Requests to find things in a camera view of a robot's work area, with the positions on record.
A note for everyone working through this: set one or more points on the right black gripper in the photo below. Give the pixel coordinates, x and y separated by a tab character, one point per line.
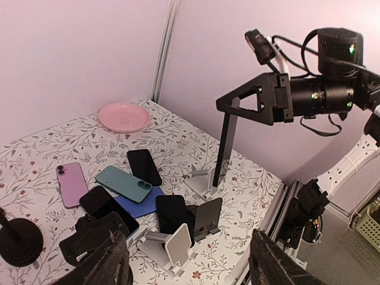
275	99

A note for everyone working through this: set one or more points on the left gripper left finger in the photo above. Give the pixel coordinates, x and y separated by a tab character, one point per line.
97	251

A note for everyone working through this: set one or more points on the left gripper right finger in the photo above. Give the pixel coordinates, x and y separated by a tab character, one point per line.
268	264

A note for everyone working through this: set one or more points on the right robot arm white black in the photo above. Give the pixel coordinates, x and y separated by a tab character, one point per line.
342	82

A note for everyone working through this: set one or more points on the blue phone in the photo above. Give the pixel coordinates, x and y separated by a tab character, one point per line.
147	206

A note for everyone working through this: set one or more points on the pink phone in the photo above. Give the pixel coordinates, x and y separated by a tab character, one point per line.
72	184

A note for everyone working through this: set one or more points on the teal green phone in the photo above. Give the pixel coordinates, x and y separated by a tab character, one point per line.
124	184

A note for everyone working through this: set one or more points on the white folding stand front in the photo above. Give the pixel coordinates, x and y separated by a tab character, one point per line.
172	252

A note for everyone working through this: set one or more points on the white folding stand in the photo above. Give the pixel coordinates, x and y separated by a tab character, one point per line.
205	183
172	252

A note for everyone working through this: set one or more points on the black round-base clamp stand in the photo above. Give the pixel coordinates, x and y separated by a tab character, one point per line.
21	241

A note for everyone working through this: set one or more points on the dark grey folding stand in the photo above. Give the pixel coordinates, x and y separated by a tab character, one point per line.
205	218

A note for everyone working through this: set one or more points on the white folding stand right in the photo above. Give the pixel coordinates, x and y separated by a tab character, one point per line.
205	183

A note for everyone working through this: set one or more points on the floral table mat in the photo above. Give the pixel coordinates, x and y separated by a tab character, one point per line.
30	190

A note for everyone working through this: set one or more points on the green plastic basket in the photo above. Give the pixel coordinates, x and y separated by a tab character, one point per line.
368	227

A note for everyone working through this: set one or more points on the pink plate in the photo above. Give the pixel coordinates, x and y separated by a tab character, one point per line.
124	118

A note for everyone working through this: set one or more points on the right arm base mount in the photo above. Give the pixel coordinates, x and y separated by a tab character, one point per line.
308	213

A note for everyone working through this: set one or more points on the right aluminium corner post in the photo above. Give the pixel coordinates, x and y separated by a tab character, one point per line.
164	50

